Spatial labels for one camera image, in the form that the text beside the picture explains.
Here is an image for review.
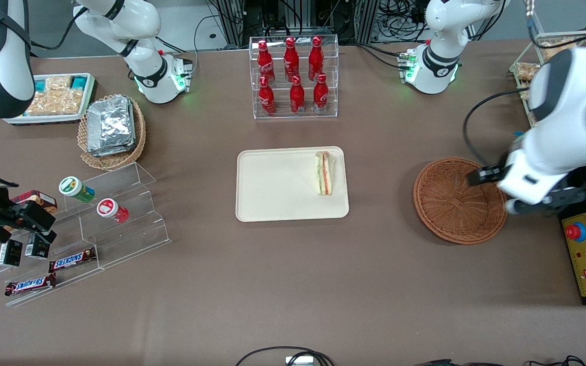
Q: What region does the triangle sandwich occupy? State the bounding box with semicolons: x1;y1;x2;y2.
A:
314;150;337;197

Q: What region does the round brown wicker basket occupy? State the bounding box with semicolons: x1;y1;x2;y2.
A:
413;157;508;246

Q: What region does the white rectangular snack tray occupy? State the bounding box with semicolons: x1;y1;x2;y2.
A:
4;73;98;126

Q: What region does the oval light wicker basket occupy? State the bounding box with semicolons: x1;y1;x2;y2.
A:
77;94;147;171

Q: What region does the cream plastic tray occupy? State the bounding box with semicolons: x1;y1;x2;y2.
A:
236;146;350;223

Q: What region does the dark red chocolate box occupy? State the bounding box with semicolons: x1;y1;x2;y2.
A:
10;190;58;215

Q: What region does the small black box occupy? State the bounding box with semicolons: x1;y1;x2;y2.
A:
0;239;23;268
24;233;51;260

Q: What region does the green snack cup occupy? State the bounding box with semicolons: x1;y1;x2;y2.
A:
58;176;96;203

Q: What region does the snickers chocolate bar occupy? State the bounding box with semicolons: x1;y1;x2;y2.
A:
4;273;57;297
48;247;97;273

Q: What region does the red snack cup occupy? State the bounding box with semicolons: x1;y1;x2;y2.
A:
96;198;130;224

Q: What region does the clear cracker snack pack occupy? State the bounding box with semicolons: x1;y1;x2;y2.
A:
44;76;73;93
515;62;543;82
540;37;581;56
26;89;83;116

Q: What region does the clear acrylic stepped stand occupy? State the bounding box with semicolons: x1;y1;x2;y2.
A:
0;162;172;308

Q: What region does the silver foil pack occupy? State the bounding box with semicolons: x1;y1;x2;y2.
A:
86;96;136;151
89;142;137;158

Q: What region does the red cola bottle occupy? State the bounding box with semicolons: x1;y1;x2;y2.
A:
313;73;330;114
308;36;325;81
283;37;300;82
258;75;277;117
257;40;276;85
289;76;306;115

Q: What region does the clear acrylic bottle rack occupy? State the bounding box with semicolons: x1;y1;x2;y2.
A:
249;35;340;120

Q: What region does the white wire shelf rack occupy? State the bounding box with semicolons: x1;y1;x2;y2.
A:
509;30;586;128

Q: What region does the black left base cable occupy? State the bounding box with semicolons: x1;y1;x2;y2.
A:
353;43;406;70

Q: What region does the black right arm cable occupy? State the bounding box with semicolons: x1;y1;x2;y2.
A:
31;7;88;51

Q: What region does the aluminium frame rack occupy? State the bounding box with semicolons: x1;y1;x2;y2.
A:
216;0;381;47

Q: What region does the black looped table cable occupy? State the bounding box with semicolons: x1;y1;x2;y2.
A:
234;347;335;366

